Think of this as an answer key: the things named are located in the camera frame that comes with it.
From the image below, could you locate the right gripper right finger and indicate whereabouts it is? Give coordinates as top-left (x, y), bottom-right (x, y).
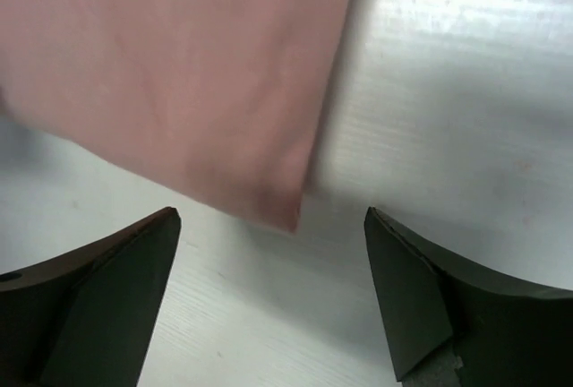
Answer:
top-left (363, 208), bottom-right (572, 386)

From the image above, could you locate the pink t shirt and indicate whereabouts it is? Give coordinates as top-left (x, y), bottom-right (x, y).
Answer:
top-left (1, 0), bottom-right (349, 231)

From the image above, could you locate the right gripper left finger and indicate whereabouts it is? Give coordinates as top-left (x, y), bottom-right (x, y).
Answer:
top-left (1, 207), bottom-right (181, 386)

